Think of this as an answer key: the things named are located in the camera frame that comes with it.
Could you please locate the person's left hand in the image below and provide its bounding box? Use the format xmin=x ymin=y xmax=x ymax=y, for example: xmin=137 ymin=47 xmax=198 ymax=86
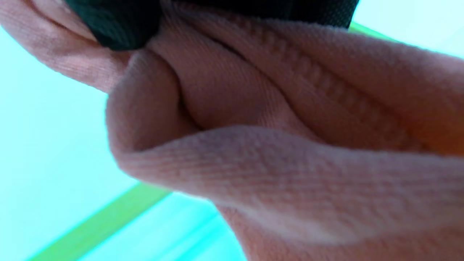
xmin=63 ymin=0 xmax=360 ymax=51

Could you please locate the wooden book rack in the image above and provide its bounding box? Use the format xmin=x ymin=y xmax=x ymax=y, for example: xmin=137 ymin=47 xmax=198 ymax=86
xmin=27 ymin=21 xmax=405 ymax=261

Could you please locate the pink square towel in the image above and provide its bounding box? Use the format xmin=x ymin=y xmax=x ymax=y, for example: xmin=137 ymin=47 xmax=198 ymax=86
xmin=0 ymin=0 xmax=464 ymax=261

